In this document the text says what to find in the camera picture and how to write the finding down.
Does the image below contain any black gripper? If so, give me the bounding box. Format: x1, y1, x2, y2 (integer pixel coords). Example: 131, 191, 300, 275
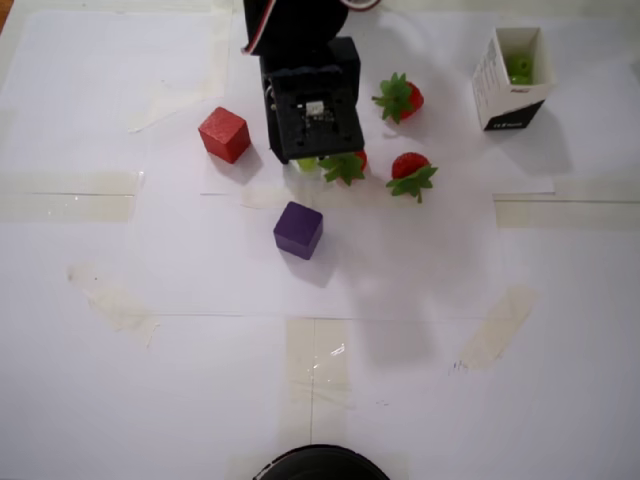
259, 36, 363, 111

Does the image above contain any white black cardboard box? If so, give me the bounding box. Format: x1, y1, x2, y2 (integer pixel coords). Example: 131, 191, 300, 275
471, 26, 558, 132

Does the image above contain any red plastic strawberry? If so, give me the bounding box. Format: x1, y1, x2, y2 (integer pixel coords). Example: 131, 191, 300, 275
317, 149, 370, 187
371, 72, 425, 125
385, 151, 440, 205

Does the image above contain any beige tape strip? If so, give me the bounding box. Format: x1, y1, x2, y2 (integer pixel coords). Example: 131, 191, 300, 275
203, 0, 235, 99
66, 259, 161, 350
0, 171, 142, 224
284, 318, 359, 442
458, 283, 540, 372
493, 178, 640, 230

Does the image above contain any red wooden cube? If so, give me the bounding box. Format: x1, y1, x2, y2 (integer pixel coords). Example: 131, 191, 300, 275
197, 106, 251, 165

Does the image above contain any white paper sheet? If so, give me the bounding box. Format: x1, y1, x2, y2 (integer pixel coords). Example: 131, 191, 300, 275
141, 192, 496, 320
199, 10, 556, 196

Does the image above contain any purple wooden cube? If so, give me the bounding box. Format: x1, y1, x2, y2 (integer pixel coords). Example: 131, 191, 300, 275
272, 201, 325, 262

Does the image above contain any black round base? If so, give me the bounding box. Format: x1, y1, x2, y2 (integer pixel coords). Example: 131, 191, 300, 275
252, 443, 391, 480

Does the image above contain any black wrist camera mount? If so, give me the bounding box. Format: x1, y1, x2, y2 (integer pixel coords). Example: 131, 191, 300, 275
267, 67, 366, 166

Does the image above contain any white red servo cable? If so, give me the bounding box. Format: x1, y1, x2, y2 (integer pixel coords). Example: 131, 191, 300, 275
241, 0, 277, 56

